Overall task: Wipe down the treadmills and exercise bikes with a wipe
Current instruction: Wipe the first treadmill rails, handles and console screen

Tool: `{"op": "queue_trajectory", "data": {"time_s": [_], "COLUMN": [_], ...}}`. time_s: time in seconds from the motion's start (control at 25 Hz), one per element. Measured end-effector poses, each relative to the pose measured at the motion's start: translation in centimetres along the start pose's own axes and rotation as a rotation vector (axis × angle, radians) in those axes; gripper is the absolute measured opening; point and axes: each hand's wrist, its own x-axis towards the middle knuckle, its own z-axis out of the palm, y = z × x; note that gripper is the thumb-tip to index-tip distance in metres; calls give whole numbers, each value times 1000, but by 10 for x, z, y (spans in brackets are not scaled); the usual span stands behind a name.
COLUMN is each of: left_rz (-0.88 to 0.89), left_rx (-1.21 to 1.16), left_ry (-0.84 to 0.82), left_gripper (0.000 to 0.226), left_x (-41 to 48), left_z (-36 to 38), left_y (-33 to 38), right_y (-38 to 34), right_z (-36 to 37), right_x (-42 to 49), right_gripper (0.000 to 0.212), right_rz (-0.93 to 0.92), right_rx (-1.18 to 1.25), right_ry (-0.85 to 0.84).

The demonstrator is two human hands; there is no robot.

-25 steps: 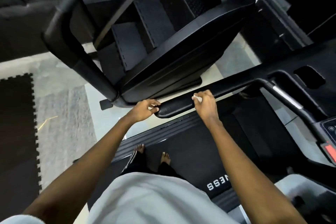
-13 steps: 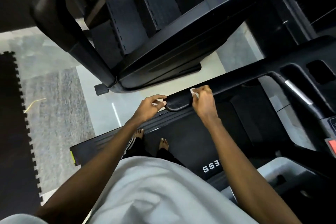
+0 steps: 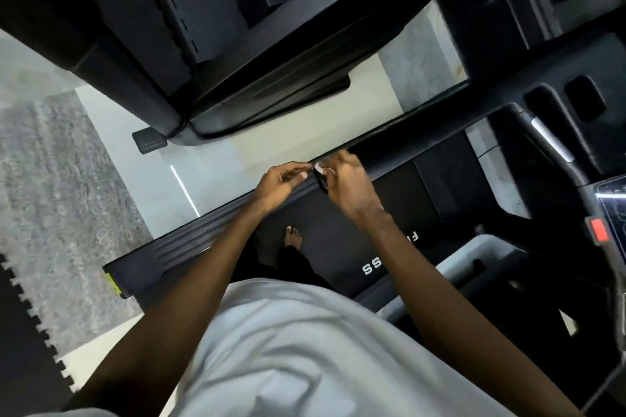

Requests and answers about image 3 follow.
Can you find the black stair climber machine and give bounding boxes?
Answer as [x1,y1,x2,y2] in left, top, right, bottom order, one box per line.
[0,0,510,154]

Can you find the person's left hand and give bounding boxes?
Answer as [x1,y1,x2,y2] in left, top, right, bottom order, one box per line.
[252,160,314,218]

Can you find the person's left forearm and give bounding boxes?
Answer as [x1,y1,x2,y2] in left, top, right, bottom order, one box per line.
[63,201,270,417]

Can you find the person's bare foot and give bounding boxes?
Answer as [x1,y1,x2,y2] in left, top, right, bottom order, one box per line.
[284,224,305,251]

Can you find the person's right forearm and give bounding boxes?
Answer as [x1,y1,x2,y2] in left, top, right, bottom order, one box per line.
[362,211,583,417]

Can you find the black striped trousers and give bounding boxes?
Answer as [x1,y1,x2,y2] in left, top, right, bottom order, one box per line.
[235,234,329,288]

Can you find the black treadmill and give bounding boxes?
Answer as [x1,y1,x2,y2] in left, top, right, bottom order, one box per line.
[102,0,626,417]

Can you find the black interlocking foam mat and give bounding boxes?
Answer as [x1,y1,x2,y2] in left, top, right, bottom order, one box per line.
[0,253,74,417]

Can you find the person's right hand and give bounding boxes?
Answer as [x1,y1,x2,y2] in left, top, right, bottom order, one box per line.
[315,149,387,232]

